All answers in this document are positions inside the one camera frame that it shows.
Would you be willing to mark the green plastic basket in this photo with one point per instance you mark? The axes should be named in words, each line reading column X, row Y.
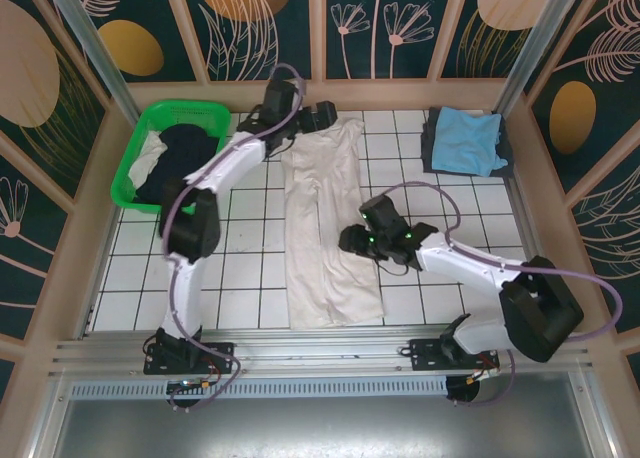
column 150, row 123

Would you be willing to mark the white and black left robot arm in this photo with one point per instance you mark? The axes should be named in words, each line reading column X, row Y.
column 220, row 173

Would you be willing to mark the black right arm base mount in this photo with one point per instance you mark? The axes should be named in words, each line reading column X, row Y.
column 430, row 353

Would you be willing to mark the aluminium mounting rail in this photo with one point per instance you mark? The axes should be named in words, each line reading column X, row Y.
column 320, row 348

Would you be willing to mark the navy blue t-shirt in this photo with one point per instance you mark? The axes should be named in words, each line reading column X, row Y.
column 187, row 143

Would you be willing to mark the aluminium frame post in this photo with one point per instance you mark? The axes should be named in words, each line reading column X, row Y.
column 95, row 43
column 535, row 43

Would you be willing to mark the dark grey folded t-shirt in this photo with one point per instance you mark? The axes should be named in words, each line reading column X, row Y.
column 504, row 155

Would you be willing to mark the light blue folded t-shirt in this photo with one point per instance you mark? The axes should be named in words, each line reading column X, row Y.
column 465, row 138

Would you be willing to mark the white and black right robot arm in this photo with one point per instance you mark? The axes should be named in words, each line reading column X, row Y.
column 480, row 268

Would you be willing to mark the cream white t-shirt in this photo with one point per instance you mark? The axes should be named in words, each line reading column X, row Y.
column 325, row 203

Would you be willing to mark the white crumpled t-shirt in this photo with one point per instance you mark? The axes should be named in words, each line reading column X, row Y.
column 147, row 158

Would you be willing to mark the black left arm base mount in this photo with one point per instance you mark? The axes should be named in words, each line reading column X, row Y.
column 165, row 358

